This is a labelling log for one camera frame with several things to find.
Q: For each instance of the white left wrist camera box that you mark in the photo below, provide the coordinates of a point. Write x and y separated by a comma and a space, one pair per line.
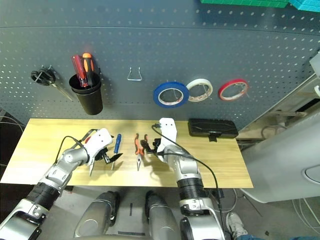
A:
100, 140

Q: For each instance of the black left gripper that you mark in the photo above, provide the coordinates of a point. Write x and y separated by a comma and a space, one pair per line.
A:
103, 155

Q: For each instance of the red tape roll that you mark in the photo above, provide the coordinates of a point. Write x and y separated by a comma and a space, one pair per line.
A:
232, 81

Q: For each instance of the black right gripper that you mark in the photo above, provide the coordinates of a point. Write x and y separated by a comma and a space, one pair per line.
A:
157, 146

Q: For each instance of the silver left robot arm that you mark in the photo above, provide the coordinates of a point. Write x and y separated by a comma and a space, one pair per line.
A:
57, 172

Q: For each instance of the white sneaker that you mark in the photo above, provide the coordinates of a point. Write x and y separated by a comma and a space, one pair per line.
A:
236, 225

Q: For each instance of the dark grey pegboard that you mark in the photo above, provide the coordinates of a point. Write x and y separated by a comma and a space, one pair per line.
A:
160, 37

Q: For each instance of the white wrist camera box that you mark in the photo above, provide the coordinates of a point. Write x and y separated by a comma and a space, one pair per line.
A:
168, 130
100, 140

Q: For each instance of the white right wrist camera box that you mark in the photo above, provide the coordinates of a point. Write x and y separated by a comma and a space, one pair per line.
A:
168, 130

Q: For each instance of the orange and black pliers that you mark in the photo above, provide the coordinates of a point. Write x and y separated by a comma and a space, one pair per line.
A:
138, 150

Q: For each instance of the white plastic box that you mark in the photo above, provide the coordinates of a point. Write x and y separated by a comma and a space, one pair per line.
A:
316, 62

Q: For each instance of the blue jeans leg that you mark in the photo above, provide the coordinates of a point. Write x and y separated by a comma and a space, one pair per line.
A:
275, 238

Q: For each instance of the teal foam block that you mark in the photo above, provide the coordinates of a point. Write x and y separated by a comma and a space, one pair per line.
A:
307, 3

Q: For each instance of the white rounded housing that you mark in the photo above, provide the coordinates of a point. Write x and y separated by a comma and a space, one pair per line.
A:
287, 162

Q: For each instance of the black cup holder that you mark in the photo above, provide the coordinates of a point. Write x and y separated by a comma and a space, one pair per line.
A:
90, 102

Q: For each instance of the clear red screwdriver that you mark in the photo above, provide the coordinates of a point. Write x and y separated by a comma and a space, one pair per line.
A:
78, 68

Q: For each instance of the silver robot leg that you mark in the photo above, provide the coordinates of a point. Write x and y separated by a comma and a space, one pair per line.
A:
95, 217
160, 217

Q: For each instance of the black plastic tool case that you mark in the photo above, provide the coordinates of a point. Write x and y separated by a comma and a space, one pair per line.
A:
212, 127

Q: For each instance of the blue tape roll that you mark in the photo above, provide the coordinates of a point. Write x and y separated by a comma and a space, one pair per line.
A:
156, 96

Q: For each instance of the white tape roll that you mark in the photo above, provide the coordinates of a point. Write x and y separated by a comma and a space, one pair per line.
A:
200, 81

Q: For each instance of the orange and black screwdriver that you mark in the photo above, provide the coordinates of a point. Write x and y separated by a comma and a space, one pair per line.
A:
88, 67

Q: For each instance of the silver left robot leg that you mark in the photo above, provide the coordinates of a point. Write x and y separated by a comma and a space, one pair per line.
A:
95, 217

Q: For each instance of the green crate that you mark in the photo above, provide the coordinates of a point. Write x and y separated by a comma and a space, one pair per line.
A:
245, 2

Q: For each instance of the grey robot torso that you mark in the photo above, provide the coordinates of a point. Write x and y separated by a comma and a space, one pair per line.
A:
117, 237

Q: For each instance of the silver right robot leg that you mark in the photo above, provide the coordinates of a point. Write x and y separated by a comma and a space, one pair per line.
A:
160, 217

